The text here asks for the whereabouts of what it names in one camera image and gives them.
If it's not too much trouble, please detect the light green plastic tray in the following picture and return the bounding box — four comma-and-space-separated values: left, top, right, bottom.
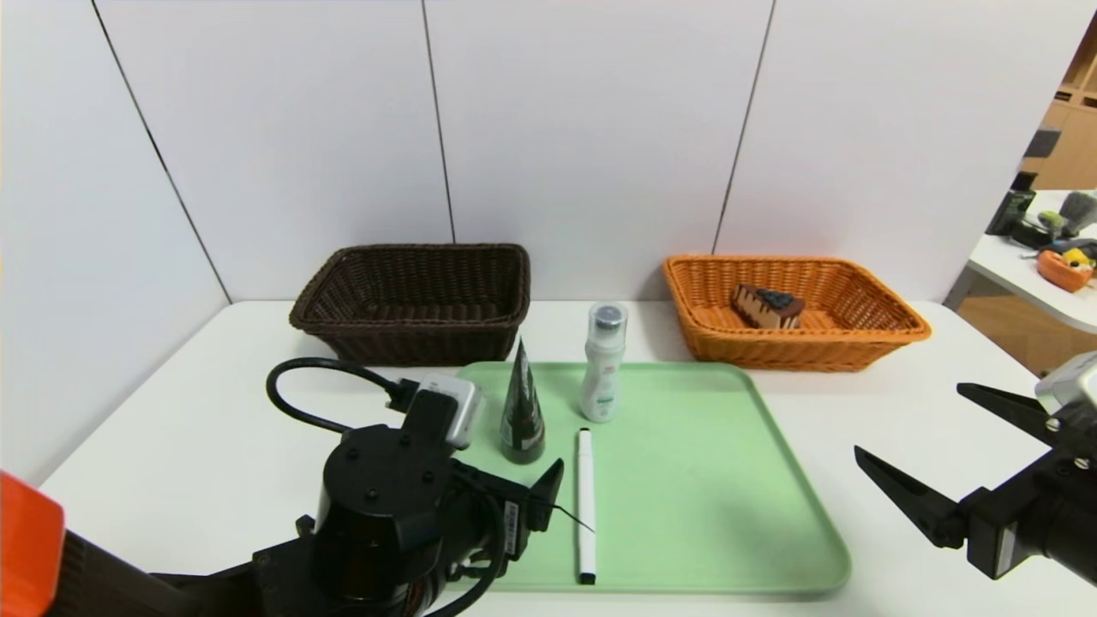
437, 361, 852, 595

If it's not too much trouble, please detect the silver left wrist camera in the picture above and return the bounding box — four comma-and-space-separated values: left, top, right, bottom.
403, 374, 485, 451

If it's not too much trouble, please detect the orange toy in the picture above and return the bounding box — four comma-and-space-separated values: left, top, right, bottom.
1035, 249, 1096, 294

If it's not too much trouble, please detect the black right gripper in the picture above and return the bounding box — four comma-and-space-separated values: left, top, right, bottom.
854, 382, 1097, 588

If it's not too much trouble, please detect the black cosmetic tube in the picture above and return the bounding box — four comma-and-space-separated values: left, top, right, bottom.
501, 337, 547, 465

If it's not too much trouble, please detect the dark brown wicker basket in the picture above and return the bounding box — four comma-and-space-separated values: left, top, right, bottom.
288, 243, 532, 368

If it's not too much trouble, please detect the black box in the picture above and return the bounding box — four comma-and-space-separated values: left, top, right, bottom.
986, 190, 1034, 237

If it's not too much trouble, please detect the grey brush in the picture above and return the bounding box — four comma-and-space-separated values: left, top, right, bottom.
1058, 190, 1097, 239

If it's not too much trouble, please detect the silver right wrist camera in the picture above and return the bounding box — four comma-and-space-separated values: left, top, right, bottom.
1035, 351, 1097, 419

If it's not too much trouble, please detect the white side table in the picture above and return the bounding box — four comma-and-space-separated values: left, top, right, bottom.
967, 189, 1097, 335

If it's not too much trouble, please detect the white marker pen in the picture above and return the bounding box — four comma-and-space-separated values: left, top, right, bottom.
577, 428, 598, 586

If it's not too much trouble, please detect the chocolate blueberry cake slice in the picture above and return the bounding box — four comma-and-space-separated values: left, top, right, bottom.
731, 284, 806, 331

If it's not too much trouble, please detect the wooden cabinet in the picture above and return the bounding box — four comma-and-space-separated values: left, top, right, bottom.
1020, 9, 1097, 191

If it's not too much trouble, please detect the orange wicker basket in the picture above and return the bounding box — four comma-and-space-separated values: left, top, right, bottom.
662, 254, 932, 373

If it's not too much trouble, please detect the black left camera cable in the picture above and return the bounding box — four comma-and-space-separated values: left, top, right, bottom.
266, 357, 421, 434

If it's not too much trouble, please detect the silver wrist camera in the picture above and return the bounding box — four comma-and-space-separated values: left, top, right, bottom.
403, 374, 485, 451
1035, 351, 1097, 419

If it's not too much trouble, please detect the white bottle with clear cap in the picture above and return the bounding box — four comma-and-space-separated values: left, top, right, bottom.
579, 302, 629, 424

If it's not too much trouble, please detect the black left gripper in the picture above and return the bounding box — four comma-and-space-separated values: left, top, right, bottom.
441, 458, 565, 578

